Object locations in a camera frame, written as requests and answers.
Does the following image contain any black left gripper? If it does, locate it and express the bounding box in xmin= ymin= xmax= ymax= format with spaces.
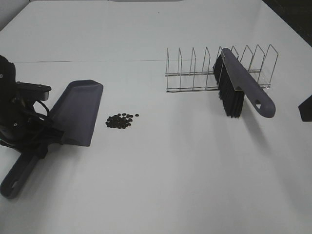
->
xmin=0 ymin=92 xmax=64 ymax=159

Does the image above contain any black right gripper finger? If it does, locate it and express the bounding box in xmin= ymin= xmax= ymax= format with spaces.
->
xmin=298 ymin=95 xmax=312 ymax=122

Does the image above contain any pile of coffee beans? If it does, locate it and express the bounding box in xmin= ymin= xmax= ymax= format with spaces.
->
xmin=105 ymin=113 xmax=139 ymax=129

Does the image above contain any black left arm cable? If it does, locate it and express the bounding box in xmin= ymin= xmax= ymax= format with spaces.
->
xmin=24 ymin=100 xmax=53 ymax=127

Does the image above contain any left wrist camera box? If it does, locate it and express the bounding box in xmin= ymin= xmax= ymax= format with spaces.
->
xmin=16 ymin=82 xmax=52 ymax=101

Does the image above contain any chrome wire dish rack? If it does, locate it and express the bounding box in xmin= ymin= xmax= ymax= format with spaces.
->
xmin=165 ymin=44 xmax=279 ymax=93

